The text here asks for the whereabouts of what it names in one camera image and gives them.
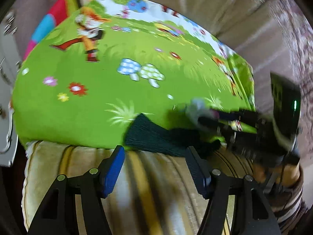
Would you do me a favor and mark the striped sleeve forearm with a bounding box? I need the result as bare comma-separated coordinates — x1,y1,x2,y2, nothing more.
268,165,308,234

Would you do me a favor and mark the person's right hand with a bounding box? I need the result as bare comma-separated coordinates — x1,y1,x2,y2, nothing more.
253,163,301,187

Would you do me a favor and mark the dark green knit cloth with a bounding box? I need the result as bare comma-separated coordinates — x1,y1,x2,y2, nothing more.
123,114,221,159

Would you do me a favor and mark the striped beige sofa cushion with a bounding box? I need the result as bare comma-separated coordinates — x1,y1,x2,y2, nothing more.
21,140,265,235

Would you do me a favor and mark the green cartoon print mat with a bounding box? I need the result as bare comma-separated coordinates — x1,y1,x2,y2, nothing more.
12,0,255,148

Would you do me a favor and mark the white carved cabinet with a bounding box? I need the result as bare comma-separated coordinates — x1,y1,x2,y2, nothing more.
0,9,21,167

